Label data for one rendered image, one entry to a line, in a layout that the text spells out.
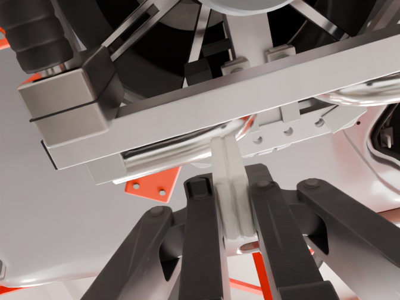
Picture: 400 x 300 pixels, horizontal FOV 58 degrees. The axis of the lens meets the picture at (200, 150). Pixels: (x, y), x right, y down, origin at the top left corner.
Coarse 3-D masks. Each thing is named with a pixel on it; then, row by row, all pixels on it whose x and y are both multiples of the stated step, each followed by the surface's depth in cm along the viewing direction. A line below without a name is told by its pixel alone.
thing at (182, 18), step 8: (144, 0) 91; (184, 0) 92; (152, 8) 92; (176, 8) 93; (184, 8) 93; (192, 8) 93; (168, 16) 93; (176, 16) 94; (184, 16) 94; (192, 16) 94; (216, 16) 94; (168, 24) 94; (176, 24) 94; (184, 24) 95; (192, 24) 95; (208, 24) 95
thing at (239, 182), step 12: (228, 144) 20; (228, 156) 18; (240, 156) 18; (228, 168) 17; (240, 168) 16; (240, 180) 15; (240, 192) 15; (240, 204) 16; (240, 216) 16; (252, 216) 16; (240, 228) 16; (252, 228) 16
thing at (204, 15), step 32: (64, 0) 53; (160, 0) 52; (192, 0) 53; (320, 0) 72; (352, 0) 59; (384, 0) 52; (96, 32) 62; (320, 32) 66; (352, 32) 55; (128, 64) 65
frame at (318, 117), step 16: (384, 16) 49; (64, 32) 48; (368, 32) 50; (128, 96) 52; (304, 112) 50; (320, 112) 50; (336, 112) 50; (352, 112) 50; (272, 128) 51; (288, 128) 55; (304, 128) 51; (320, 128) 51; (336, 128) 51; (240, 144) 52; (256, 144) 52; (272, 144) 52; (208, 160) 52
